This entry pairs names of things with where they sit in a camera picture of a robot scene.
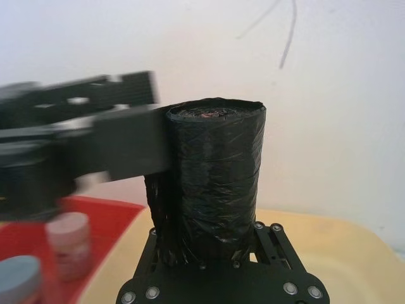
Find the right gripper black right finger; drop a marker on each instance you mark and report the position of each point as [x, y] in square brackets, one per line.
[284, 266]

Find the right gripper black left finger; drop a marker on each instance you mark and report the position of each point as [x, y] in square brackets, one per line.
[144, 278]

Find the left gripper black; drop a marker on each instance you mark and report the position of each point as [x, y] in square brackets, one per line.
[28, 152]

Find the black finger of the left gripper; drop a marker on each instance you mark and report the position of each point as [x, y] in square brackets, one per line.
[133, 142]
[126, 90]

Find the roll of black plastic bags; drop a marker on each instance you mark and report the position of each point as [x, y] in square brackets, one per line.
[218, 177]

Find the cream plastic tray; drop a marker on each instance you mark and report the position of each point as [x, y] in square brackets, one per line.
[341, 253]

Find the red plastic tray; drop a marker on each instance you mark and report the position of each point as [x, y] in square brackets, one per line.
[107, 218]

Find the pink and white bottle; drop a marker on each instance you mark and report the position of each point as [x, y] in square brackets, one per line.
[69, 244]

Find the jar with grey-blue lid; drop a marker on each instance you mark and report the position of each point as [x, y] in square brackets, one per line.
[19, 275]

